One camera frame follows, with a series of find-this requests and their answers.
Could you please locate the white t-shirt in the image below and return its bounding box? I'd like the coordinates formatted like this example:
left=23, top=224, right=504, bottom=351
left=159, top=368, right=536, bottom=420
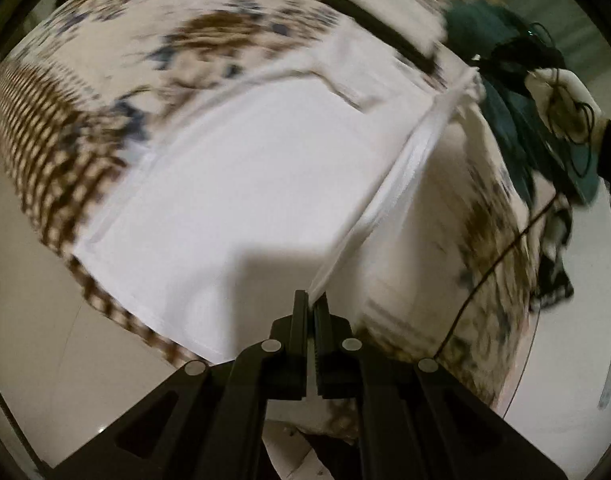
left=74, top=22, right=478, bottom=363

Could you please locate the white gloved right hand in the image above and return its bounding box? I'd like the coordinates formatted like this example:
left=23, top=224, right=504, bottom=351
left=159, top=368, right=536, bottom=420
left=525, top=68, right=608, bottom=150

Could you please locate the dark green plush blanket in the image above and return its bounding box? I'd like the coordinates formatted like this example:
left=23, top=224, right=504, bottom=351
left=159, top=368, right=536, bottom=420
left=445, top=0, right=599, bottom=205

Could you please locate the folded black garment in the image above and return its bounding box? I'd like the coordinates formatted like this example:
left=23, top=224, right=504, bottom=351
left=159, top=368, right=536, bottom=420
left=319, top=0, right=437, bottom=75

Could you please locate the folded white garment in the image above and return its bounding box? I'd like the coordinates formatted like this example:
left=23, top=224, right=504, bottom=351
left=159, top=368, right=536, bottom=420
left=350, top=0, right=445, bottom=58

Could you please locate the floral bed quilt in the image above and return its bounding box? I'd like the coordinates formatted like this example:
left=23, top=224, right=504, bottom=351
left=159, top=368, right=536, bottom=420
left=0, top=0, right=537, bottom=407

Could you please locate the black white striped garment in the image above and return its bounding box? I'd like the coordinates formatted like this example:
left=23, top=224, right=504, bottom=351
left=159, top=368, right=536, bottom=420
left=529, top=197, right=575, bottom=313

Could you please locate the white bed headboard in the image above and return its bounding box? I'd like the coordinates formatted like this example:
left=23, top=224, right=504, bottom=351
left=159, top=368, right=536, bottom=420
left=501, top=186, right=611, bottom=479

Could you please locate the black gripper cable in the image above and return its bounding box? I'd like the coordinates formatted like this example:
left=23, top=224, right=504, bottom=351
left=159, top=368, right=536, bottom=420
left=432, top=22, right=599, bottom=361

